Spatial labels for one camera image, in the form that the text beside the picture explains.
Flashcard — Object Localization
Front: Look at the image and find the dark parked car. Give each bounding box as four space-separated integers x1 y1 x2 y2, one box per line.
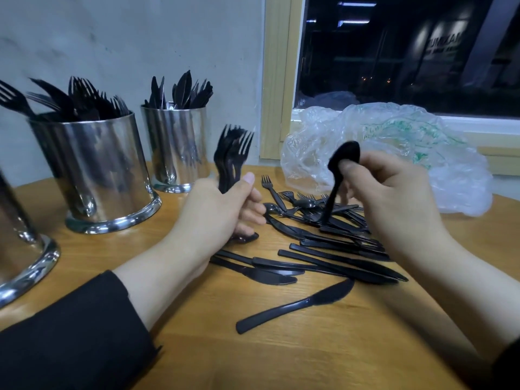
299 90 360 111

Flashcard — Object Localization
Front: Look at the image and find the pile of black plastic cutlery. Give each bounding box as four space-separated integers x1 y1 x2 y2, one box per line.
210 176 410 287

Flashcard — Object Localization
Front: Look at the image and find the person's right forearm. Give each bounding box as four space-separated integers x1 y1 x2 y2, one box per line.
406 231 520 390

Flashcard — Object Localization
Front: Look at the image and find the clear plastic bag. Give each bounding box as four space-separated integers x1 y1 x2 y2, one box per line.
281 102 494 218

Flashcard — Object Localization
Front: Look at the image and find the black plastic spoon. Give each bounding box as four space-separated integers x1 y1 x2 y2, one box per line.
319 141 362 226

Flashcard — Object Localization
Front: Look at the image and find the person's left hand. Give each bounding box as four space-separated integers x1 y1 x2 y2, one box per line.
166 172 268 277

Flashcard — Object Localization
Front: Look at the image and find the person's left forearm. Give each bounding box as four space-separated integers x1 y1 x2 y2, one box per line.
0 248 204 390

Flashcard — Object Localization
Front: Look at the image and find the black plastic knife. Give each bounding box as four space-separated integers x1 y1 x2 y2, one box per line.
236 277 356 335

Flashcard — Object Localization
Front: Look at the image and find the bunch of black knives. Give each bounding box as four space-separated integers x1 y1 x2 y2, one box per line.
144 70 215 111

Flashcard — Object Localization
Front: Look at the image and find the person's right hand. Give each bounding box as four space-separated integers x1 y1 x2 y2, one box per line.
339 150 449 265

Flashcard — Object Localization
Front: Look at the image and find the bunch of black forks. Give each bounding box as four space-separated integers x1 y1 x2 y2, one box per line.
0 76 131 122

